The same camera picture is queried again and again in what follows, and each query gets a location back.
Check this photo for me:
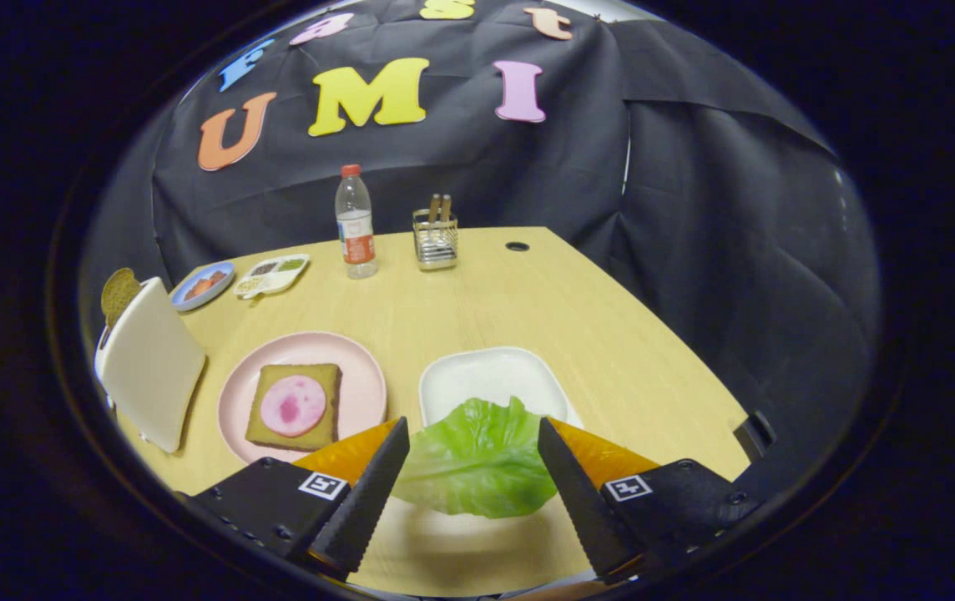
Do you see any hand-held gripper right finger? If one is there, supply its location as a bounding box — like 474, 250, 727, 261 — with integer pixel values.
536, 417, 766, 585

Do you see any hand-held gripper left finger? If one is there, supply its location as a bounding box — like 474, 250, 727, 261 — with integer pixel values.
189, 417, 410, 578

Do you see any green lettuce leaf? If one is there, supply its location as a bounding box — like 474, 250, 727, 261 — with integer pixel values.
392, 396, 559, 519

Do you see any brown bread slice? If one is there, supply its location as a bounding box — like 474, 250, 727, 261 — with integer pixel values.
101, 267, 142, 328

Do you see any pink ham slice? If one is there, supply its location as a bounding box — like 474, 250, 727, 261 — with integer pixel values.
260, 375, 327, 438

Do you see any pink round plate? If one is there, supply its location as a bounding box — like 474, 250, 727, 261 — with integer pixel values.
218, 331, 388, 465

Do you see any toast slice under ham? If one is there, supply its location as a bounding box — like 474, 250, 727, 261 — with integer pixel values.
245, 363, 342, 452

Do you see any white square dish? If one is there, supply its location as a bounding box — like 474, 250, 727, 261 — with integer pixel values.
418, 346, 584, 432

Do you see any black table edge clamp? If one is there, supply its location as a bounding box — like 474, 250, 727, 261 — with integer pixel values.
733, 411, 777, 462

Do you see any white divided bean tray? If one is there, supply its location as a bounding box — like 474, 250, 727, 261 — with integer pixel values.
233, 254, 311, 300

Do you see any white toaster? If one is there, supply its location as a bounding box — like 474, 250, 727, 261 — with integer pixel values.
94, 277, 207, 454

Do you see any clear plastic water bottle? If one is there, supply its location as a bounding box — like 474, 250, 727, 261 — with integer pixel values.
335, 164, 379, 280

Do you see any blue round plate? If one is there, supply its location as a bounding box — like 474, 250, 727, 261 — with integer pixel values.
170, 261, 237, 312

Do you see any wire mesh utensil holder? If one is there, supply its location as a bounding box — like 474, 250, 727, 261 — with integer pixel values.
412, 209, 459, 271

